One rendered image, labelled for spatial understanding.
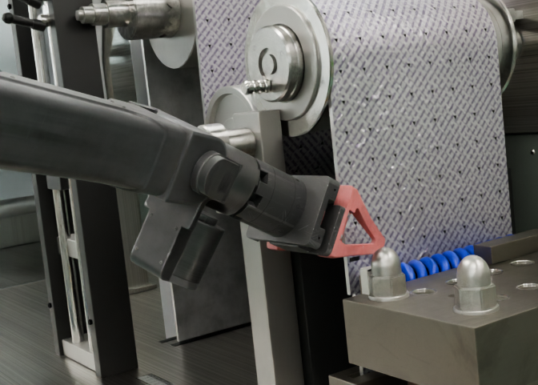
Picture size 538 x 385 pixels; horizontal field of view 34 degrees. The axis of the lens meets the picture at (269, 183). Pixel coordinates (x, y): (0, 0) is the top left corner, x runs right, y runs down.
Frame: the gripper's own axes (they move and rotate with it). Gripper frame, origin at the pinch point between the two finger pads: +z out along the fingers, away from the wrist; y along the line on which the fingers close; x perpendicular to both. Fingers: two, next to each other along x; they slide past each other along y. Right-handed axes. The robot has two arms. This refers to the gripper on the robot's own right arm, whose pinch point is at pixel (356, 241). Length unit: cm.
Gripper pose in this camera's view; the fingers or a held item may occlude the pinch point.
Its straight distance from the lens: 85.4
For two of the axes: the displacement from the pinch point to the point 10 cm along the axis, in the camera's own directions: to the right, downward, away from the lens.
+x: 3.2, -9.3, 1.9
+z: 7.6, 3.7, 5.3
